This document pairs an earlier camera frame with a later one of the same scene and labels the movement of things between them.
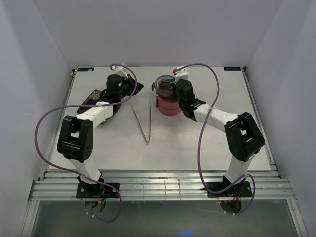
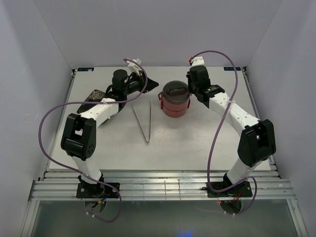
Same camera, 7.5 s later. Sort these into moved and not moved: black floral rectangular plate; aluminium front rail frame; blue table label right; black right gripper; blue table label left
Moved: black right gripper
Not moved: blue table label right; blue table label left; aluminium front rail frame; black floral rectangular plate
